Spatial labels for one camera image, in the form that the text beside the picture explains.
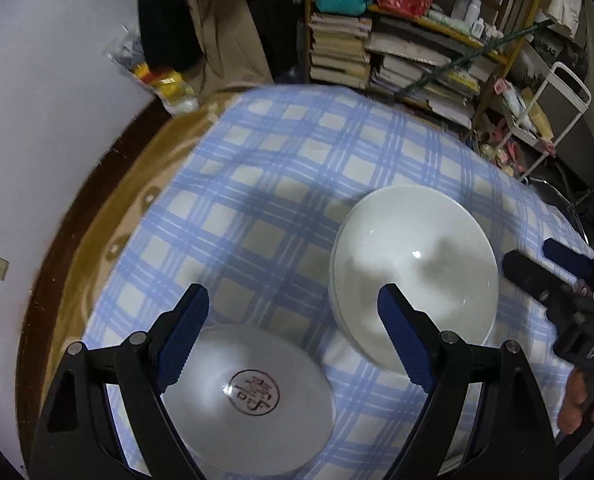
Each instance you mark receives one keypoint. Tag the white trolley cart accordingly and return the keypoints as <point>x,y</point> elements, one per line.
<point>572,80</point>

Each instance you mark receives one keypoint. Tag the black trousers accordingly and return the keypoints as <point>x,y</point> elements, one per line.
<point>167,10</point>

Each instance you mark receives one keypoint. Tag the black backpack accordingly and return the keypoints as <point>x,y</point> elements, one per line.
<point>552,57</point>

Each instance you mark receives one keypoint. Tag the white bowl with red stamp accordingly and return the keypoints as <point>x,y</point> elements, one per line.
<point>287,420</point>

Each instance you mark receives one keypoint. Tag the stack of old books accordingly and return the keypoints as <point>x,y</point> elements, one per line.
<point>339,50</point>

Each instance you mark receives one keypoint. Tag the beige trousers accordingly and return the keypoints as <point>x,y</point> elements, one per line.
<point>227,25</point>

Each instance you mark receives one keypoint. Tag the blue checked cloth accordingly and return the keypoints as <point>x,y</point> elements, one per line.
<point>257,185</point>

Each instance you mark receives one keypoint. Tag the thin dark green pole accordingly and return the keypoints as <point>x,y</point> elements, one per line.
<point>457,62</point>

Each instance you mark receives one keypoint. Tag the yellow wooden shelf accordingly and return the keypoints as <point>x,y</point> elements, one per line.
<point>497,57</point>

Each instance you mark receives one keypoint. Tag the black garment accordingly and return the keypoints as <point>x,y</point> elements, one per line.
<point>277,20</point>

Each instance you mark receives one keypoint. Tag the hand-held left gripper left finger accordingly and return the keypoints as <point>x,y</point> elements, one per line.
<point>182,340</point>

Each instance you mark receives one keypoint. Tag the plastic bag of snacks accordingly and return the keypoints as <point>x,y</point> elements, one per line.
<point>167,85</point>

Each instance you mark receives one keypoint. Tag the large white bowl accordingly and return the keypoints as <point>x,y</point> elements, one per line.
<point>417,240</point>

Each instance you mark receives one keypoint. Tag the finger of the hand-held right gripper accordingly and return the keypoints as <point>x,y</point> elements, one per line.
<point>532,272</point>
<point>567,255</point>

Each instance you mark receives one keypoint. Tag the person's right hand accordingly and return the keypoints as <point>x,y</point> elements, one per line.
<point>572,405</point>

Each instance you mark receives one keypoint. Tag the cluster of white bottles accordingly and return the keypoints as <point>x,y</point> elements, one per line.
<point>469,10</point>

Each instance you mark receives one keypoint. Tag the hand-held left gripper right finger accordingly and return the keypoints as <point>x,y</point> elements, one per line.
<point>407,340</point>

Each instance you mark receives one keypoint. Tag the pile of flat magazines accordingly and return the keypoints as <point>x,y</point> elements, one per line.
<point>427,80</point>

